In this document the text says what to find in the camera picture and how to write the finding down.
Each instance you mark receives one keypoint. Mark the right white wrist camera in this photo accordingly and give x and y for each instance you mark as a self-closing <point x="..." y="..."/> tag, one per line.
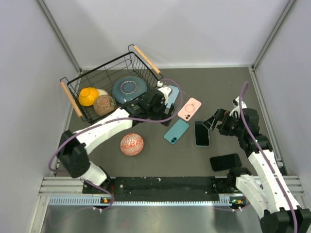
<point x="236" y="110"/>

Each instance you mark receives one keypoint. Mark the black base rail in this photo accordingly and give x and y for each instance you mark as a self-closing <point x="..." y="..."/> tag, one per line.
<point x="169" y="188"/>

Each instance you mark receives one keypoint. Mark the black phone case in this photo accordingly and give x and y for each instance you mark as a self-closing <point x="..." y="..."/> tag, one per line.
<point x="225" y="162"/>

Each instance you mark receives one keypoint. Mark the blue glazed plate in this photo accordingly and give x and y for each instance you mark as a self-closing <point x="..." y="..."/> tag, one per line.
<point x="128" y="88"/>

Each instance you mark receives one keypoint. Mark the teal phone black screen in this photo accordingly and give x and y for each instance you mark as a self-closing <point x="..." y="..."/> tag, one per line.
<point x="201" y="134"/>

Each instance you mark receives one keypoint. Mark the light blue phone case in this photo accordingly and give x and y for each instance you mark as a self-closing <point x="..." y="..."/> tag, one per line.
<point x="172" y="96"/>

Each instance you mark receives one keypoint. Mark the pink phone case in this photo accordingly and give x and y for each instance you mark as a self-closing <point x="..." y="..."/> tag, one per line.
<point x="189" y="109"/>

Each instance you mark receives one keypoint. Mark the brown ceramic bowl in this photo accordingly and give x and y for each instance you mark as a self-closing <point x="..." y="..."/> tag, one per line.
<point x="104" y="105"/>

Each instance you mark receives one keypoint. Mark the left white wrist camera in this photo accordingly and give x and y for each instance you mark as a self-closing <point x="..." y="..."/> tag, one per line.
<point x="165" y="90"/>

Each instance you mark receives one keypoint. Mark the red patterned bowl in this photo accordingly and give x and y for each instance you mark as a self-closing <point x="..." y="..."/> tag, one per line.
<point x="131" y="144"/>

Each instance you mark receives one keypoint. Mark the yellow ribbed bowl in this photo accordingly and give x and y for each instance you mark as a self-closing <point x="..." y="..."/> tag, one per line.
<point x="88" y="96"/>

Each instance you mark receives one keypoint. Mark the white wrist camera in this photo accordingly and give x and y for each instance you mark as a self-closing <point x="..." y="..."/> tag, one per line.
<point x="236" y="110"/>
<point x="165" y="90"/>

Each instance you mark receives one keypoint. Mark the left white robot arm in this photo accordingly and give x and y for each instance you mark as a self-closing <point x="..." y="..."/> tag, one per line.
<point x="75" y="147"/>

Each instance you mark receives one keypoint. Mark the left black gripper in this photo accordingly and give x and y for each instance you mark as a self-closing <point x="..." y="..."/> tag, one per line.
<point x="163" y="115"/>

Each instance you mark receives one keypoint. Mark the cream patterned bowl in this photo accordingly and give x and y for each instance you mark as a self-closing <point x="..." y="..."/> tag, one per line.
<point x="102" y="92"/>

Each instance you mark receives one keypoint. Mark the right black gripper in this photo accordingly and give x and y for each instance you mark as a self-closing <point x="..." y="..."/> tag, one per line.
<point x="221" y="115"/>

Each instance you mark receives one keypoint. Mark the black wire dish basket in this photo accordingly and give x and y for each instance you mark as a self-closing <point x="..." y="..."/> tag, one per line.
<point x="132" y="63"/>

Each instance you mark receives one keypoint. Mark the teal phone face down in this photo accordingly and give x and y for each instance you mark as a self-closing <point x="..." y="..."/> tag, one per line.
<point x="176" y="131"/>

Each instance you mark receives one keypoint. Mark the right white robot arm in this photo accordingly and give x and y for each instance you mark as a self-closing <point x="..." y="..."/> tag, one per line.
<point x="277" y="209"/>

